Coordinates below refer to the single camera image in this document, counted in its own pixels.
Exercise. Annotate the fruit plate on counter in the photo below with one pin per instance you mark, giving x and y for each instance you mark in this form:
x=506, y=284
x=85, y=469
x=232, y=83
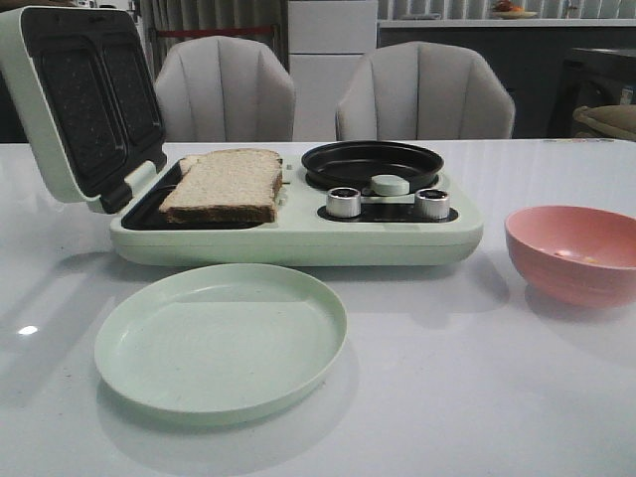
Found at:
x=507, y=10

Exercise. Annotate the grey pleated curtain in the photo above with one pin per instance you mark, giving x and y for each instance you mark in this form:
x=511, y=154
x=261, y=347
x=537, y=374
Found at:
x=212, y=15

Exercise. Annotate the mint green breakfast maker base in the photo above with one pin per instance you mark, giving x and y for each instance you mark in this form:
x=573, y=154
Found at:
x=387, y=232

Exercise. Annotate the dark grey kitchen counter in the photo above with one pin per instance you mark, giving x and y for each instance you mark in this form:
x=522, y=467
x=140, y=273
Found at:
x=544, y=64

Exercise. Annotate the white refrigerator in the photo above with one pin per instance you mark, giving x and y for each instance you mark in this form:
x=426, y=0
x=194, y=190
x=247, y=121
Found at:
x=325, y=41

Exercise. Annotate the right grey upholstered chair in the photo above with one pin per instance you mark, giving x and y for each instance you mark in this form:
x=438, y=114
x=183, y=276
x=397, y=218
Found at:
x=424, y=91

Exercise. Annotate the beige cushion at right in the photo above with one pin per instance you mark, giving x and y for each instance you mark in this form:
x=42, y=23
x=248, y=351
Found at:
x=614, y=121

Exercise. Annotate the black round frying pan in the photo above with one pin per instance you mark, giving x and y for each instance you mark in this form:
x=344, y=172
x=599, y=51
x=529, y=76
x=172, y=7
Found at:
x=355, y=163

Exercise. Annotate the pink bowl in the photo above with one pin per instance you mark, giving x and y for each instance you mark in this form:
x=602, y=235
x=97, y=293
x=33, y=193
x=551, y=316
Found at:
x=578, y=255

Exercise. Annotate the mint green breakfast maker lid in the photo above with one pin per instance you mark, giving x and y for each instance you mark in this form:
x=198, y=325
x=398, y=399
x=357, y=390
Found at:
x=80, y=84

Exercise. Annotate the mint green pan handle knob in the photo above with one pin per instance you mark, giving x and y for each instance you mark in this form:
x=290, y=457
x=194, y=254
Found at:
x=388, y=185

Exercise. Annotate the left silver control knob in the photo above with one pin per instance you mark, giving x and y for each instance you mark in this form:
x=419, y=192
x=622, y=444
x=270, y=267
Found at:
x=343, y=202

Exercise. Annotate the silver control knob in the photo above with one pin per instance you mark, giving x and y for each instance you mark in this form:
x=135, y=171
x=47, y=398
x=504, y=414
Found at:
x=343, y=202
x=431, y=204

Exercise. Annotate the left grey upholstered chair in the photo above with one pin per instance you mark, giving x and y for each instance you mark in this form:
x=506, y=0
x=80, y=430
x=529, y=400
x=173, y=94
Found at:
x=223, y=89

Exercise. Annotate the bread slice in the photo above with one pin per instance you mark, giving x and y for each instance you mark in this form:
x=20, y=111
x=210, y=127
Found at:
x=230, y=185
x=186, y=163

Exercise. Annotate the right silver control knob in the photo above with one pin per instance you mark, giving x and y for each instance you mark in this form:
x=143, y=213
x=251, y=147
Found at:
x=431, y=204

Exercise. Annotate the mint green round plate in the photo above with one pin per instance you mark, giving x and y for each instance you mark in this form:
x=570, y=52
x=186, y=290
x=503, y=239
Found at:
x=222, y=344

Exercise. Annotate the grey upholstered chair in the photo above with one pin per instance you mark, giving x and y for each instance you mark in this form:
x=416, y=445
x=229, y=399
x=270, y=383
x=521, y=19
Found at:
x=223, y=89
x=424, y=91

